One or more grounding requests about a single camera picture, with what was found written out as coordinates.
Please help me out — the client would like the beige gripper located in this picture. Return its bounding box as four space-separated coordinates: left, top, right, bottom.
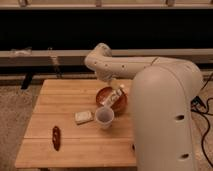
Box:
102 84 127 109

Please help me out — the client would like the white ceramic cup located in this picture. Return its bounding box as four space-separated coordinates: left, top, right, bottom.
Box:
95 106 114 130

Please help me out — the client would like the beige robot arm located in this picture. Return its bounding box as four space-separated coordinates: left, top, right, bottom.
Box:
84 43 203 171

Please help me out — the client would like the white rectangular sponge block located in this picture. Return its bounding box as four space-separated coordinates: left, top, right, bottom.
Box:
75 111 93 124

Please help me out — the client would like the wooden table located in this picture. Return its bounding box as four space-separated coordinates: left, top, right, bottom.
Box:
15 79 136 168

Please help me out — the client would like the dark red elongated object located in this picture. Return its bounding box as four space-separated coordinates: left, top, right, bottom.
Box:
52 126 61 151

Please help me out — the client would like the grey horizontal rail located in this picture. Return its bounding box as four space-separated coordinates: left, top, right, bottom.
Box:
0 48 213 67

